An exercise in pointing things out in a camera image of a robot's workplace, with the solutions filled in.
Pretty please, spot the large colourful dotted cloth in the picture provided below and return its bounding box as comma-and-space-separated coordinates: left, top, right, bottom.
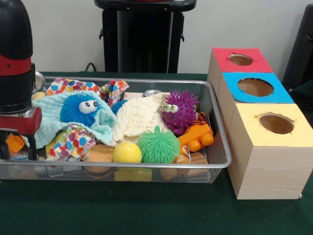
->
46, 77, 130, 106

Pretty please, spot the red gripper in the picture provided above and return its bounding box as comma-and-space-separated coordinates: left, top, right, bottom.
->
0, 107, 43, 161

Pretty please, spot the small orange plastic toy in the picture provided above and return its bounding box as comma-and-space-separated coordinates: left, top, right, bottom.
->
6, 133, 25, 154

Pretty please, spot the small colourful dotted cloth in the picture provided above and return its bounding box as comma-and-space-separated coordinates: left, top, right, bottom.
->
48, 125, 96, 161

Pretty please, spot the green spiky rubber ball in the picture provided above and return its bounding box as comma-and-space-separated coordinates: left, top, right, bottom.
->
136, 126, 180, 164

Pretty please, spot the purple spiky ball with eyes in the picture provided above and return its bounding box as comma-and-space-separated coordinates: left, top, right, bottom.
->
160, 90, 200, 136

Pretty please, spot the yellow ball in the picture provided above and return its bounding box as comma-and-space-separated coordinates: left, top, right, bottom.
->
112, 142, 142, 164

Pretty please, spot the mint green cloth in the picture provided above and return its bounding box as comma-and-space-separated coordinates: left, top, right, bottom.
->
30, 91, 117, 149

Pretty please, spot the tan orange ball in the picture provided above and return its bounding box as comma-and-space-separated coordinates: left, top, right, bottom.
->
84, 144, 114, 172

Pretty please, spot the wooden box with three holes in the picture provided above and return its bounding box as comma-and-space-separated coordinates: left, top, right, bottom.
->
208, 47, 313, 200

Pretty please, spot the orange toy building block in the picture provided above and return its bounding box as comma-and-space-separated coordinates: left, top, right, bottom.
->
177, 121, 214, 156

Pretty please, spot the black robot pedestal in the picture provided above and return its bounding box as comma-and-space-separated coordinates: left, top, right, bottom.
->
94, 0, 196, 74

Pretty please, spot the dark green table cloth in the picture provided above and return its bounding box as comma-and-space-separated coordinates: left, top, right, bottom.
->
0, 71, 313, 235

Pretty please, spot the blue spiky rubber ball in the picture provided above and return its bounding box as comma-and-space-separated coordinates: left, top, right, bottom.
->
111, 100, 128, 116
60, 92, 103, 127

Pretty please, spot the black panel stand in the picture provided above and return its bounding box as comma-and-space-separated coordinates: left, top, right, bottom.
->
284, 5, 313, 91

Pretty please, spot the silver crushed can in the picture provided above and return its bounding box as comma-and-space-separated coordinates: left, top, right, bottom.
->
33, 72, 46, 94

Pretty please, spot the cream white cloth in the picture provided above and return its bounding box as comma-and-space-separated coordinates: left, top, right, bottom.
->
112, 93, 169, 145

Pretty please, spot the shallow clear mesh bin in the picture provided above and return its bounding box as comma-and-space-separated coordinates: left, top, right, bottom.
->
0, 76, 233, 184

